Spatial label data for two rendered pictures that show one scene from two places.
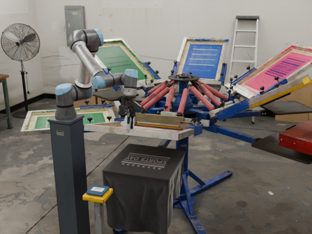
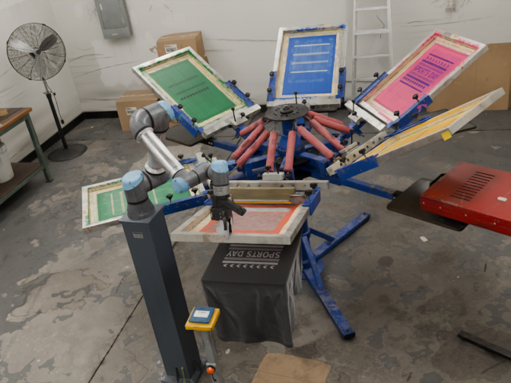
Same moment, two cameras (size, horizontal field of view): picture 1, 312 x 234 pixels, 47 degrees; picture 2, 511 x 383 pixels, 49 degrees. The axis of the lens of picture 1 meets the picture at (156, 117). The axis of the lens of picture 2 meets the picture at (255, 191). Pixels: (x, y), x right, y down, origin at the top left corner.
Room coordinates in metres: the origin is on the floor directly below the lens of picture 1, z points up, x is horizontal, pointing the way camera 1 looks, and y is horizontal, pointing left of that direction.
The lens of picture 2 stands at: (-0.19, -0.05, 2.67)
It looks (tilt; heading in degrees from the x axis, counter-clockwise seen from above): 29 degrees down; 1
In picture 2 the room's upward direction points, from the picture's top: 9 degrees counter-clockwise
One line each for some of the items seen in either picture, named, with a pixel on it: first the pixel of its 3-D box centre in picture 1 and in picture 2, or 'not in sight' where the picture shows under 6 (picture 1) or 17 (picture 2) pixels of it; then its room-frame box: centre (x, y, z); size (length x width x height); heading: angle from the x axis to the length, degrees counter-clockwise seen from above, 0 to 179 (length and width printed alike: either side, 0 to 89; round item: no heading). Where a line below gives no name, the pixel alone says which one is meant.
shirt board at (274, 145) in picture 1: (241, 135); (373, 188); (2.84, -0.72, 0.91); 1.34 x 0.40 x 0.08; 43
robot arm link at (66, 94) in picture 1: (65, 94); (134, 185); (2.43, 0.63, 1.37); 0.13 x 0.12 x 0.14; 131
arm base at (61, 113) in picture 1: (65, 110); (139, 204); (2.43, 0.64, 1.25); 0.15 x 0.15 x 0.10
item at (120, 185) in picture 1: (135, 204); (248, 313); (2.04, 0.13, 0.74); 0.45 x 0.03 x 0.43; 73
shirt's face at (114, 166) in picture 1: (146, 159); (253, 254); (2.26, 0.07, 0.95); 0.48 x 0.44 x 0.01; 163
